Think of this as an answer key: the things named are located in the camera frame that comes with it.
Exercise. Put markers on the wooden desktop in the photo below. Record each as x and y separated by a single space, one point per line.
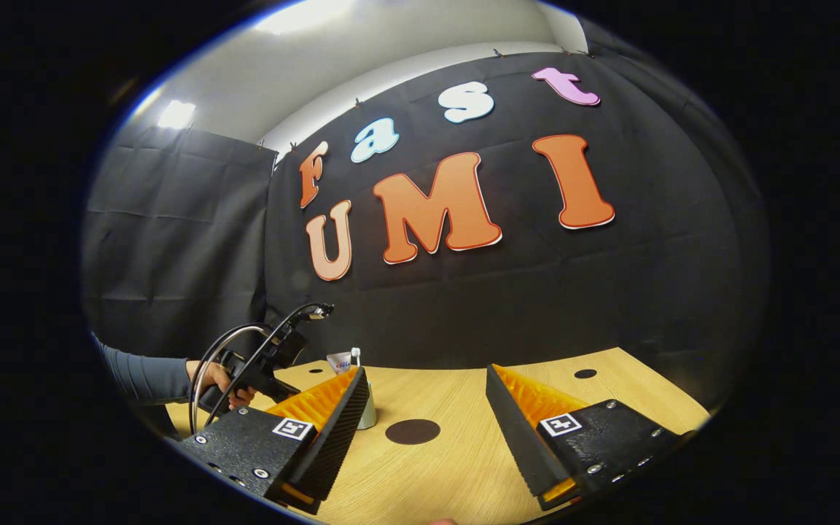
449 467

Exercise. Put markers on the round dark brown coaster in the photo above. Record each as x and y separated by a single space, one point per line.
413 432

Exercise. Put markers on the pale green cup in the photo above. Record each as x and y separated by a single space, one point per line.
368 412

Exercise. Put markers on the ceiling light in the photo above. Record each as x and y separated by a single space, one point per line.
176 114

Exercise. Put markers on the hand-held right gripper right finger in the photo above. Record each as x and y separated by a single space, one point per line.
515 437

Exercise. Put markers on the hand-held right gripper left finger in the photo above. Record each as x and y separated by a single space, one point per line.
336 430

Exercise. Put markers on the black backdrop cloth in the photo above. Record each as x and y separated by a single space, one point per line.
464 292

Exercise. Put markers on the white toothpaste tube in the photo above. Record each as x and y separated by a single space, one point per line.
337 362

